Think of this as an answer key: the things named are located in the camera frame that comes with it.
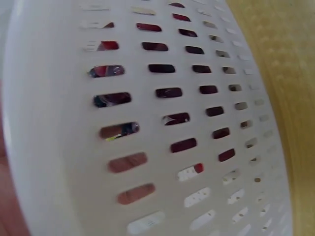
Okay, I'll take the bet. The person's left hand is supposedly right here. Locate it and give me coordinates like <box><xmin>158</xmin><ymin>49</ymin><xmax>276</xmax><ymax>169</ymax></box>
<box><xmin>0</xmin><ymin>80</ymin><xmax>32</xmax><ymax>236</ymax></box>

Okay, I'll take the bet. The white slotted plastic colander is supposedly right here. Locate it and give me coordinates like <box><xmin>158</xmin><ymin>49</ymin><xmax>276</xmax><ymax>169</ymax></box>
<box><xmin>1</xmin><ymin>0</ymin><xmax>296</xmax><ymax>236</ymax></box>

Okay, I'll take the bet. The red fruit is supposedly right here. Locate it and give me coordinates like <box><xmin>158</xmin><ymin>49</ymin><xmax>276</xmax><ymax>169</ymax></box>
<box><xmin>88</xmin><ymin>2</ymin><xmax>237</xmax><ymax>173</ymax></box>

